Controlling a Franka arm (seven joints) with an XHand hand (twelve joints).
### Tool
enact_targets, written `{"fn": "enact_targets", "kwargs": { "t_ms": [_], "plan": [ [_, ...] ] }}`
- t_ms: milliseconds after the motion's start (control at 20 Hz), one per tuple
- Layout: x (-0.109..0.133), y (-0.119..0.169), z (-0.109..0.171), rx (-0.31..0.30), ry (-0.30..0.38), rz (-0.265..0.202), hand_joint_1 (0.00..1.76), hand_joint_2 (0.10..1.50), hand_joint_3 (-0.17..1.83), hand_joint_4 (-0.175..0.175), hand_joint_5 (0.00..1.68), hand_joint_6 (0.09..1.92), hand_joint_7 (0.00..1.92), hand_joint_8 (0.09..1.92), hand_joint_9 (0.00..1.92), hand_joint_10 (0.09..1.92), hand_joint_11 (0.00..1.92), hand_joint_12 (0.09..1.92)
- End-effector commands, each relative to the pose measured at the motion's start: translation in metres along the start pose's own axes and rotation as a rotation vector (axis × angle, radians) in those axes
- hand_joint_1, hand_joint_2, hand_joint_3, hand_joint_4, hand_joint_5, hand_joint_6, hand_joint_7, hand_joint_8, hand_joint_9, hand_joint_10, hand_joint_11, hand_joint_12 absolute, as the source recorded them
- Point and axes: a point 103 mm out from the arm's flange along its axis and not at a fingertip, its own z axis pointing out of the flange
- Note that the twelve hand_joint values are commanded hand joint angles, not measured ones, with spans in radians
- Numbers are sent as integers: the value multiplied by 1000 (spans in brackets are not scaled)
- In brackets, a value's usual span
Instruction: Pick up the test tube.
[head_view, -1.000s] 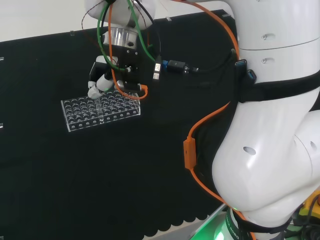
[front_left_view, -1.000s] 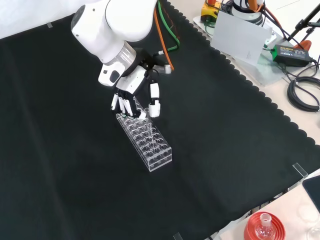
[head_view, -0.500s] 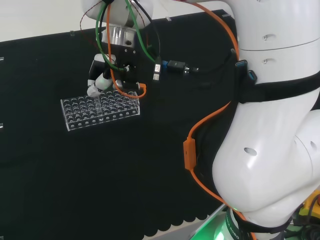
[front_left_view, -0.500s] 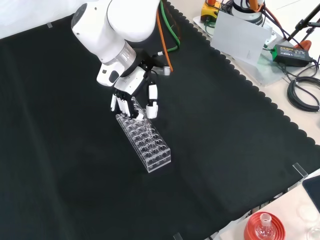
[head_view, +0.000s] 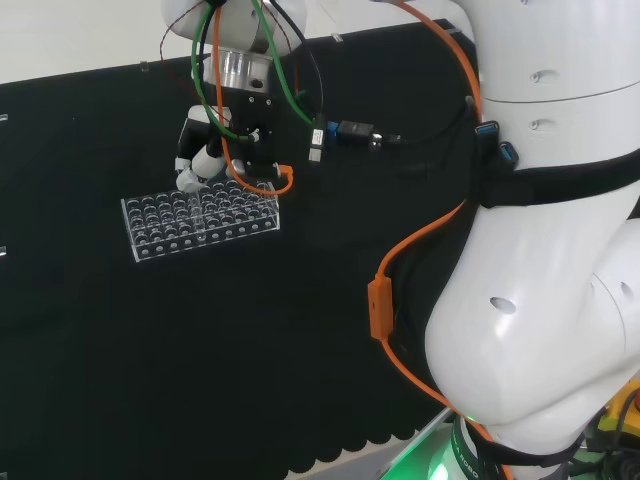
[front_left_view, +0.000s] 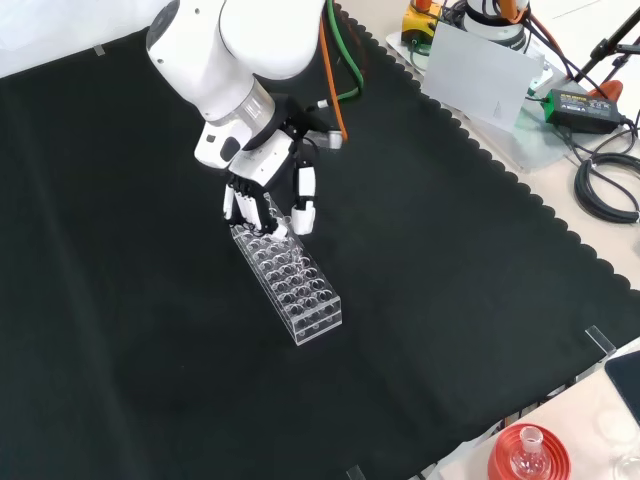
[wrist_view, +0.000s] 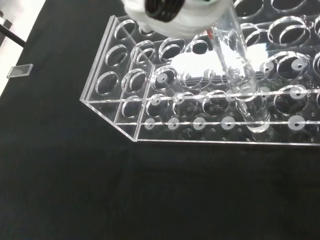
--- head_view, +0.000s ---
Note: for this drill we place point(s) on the clear glass test tube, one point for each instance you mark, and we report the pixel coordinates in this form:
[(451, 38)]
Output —
[(197, 220)]

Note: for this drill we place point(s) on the clear plastic cloth clip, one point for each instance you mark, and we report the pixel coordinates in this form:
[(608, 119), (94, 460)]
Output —
[(144, 66), (336, 37)]

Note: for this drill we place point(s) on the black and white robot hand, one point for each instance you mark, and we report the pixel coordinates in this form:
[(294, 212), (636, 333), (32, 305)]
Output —
[(252, 135)]

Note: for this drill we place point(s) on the clear base plate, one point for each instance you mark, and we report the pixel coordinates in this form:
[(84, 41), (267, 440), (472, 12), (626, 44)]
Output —
[(415, 450)]

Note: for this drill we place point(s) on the black USB plug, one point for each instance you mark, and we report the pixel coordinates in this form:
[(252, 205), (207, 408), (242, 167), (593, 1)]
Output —
[(316, 140)]

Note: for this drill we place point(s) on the black bench cloth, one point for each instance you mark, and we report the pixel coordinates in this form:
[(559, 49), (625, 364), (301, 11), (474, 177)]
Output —
[(250, 325)]

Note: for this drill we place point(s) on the clear plastic test tube rack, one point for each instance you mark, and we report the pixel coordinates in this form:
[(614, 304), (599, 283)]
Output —
[(235, 215)]

